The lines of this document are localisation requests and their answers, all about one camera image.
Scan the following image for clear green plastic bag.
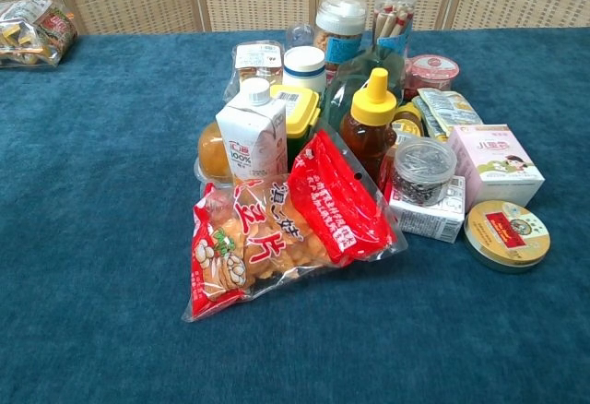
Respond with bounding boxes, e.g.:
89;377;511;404
320;44;407;124

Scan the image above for clear jar white lid snacks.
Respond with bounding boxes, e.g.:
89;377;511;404
313;0;369;83

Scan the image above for clear round tub dark beads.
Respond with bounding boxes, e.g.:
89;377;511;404
390;137;458;208

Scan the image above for clear jar biscuit sticks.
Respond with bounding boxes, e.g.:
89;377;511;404
371;0;419;59

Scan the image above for small honey jar yellow label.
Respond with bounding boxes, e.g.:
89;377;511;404
390;101;425;138

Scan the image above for clear packaged bread box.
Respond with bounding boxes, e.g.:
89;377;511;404
222;40;286;103

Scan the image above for white juice carton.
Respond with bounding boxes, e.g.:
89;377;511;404
215;77;289;186

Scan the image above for orange jelly cup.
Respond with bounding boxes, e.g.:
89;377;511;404
193;121;234;190

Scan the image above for white jar blue stripe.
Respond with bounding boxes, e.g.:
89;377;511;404
281;45;328;95

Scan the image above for yellow lid green box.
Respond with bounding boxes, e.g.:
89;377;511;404
269;84;322;168

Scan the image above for honey bottle yellow cap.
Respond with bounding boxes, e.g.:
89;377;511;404
339;67;398;181

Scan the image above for small white carton box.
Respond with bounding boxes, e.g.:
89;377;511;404
387;175;467;244

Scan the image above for small clear plastic bottle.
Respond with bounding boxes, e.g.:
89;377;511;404
285;22;316;50

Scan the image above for round gold tin red label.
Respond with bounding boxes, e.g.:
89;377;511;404
463;200;552;273

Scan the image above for green sachet packet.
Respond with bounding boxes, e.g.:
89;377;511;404
411;88;484;142

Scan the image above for pink white carton box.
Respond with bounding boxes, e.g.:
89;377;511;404
446;124;546;212

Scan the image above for blue velvet tablecloth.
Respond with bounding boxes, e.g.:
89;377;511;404
0;27;590;404

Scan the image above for red potato chip bag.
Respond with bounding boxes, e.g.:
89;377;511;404
181;129;409;324

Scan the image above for clear bag of wrapped snacks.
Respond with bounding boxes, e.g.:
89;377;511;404
0;0;79;69

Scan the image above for pink yogurt cup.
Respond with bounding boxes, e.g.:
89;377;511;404
404;53;461;101

